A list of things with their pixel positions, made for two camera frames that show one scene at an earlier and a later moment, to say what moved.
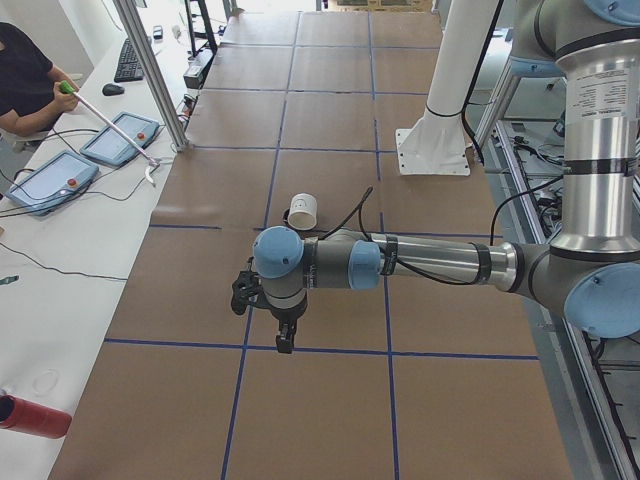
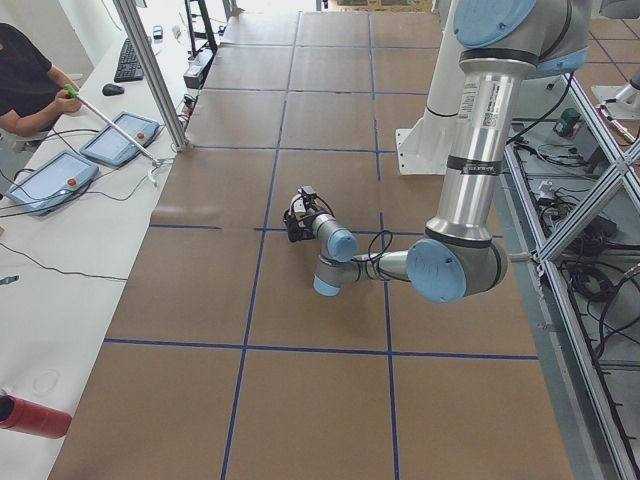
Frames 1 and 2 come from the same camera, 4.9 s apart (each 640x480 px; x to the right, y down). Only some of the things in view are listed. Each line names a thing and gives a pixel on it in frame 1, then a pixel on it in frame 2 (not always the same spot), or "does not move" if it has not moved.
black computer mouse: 112,90 does not move
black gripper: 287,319 -> 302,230
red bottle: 30,416 does not move
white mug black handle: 302,212 does not move
